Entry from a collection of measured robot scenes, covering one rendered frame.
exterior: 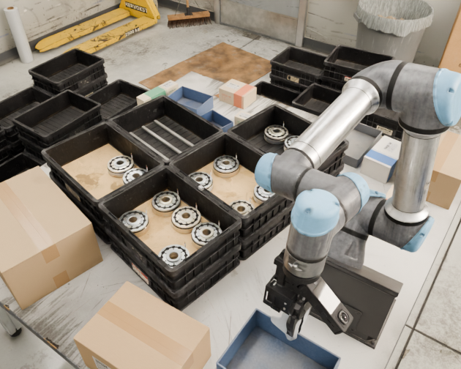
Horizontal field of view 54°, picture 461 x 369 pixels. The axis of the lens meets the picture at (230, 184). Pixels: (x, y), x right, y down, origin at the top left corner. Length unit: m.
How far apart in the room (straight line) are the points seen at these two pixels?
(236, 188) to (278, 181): 0.83
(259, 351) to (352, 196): 0.41
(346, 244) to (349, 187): 0.54
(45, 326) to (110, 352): 0.35
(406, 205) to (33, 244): 1.11
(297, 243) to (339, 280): 0.57
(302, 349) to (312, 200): 0.39
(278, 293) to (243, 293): 0.67
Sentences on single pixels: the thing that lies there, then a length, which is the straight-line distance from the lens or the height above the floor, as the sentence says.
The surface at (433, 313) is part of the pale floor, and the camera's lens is 2.54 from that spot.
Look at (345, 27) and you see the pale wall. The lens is 4.48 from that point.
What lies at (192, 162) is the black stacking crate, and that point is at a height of 0.89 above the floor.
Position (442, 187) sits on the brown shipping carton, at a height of 0.79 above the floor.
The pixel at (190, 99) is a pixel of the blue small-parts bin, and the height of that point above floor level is 0.70.
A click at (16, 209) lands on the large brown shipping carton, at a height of 0.90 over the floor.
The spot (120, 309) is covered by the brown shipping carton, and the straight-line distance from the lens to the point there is 1.36.
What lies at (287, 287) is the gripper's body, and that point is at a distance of 0.89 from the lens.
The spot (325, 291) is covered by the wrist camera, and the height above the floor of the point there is 1.28.
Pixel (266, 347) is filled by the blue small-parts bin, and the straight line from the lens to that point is 1.04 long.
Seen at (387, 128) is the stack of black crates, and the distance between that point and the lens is 2.68.
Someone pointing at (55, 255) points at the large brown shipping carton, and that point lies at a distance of 1.56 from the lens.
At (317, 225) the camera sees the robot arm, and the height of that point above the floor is 1.45.
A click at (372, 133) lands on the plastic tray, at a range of 2.27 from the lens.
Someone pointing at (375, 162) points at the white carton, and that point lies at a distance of 1.98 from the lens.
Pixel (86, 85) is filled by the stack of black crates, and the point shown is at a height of 0.48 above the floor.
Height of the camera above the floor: 1.98
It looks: 42 degrees down
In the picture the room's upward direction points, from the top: straight up
